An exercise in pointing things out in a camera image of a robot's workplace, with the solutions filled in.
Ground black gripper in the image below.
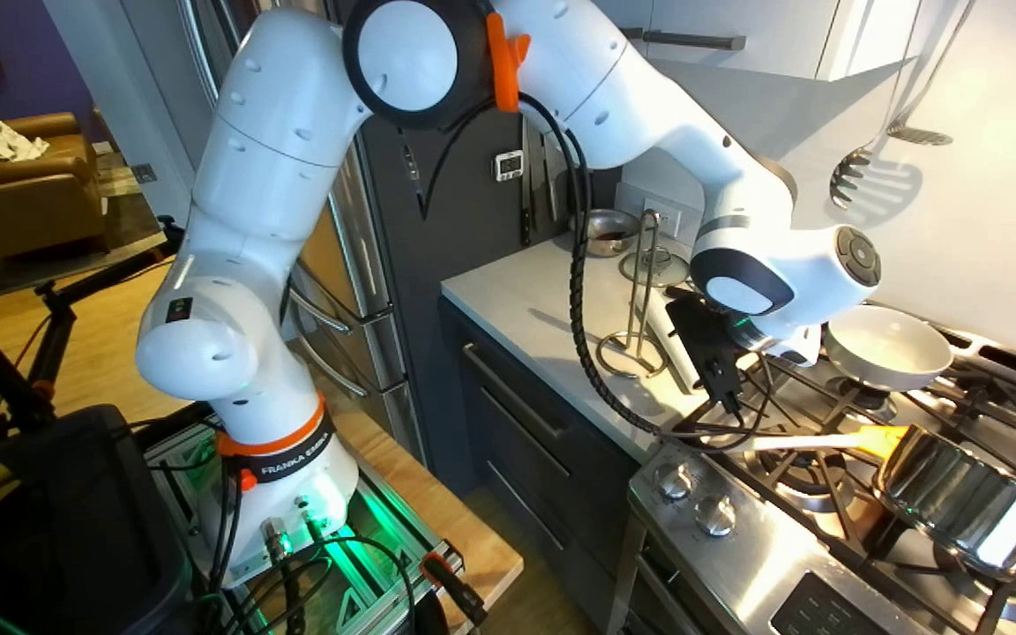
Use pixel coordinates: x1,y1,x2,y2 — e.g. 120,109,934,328
668,293,746,413

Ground stainless steel mixing bowl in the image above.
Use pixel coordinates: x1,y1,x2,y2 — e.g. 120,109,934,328
584,207,639,256

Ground white frying pan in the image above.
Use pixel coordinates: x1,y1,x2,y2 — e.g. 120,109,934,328
823,306,954,392

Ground stainless steel gas stove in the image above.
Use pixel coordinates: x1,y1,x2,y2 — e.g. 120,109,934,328
608,334,1016,635

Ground wooden spatula on stove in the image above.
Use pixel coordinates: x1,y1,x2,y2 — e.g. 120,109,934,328
749,427,906,462

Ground dark drawer cabinet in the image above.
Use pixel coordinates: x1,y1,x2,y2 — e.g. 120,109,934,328
445,306,634,632

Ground shiny steel pot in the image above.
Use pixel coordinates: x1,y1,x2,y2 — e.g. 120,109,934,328
876,427,1016,575

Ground stainless steel refrigerator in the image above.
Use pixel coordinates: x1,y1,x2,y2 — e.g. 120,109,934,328
168,8,424,456

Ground brown armchair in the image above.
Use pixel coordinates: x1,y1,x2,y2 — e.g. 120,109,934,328
0,114,105,261

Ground silver wire towel stand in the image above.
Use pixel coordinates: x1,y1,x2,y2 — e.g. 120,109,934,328
598,207,695,388

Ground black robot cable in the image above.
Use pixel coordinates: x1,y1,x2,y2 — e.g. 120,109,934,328
413,88,769,452

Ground white slotted spatula on wall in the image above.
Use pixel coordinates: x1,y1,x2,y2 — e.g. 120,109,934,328
830,0,977,225

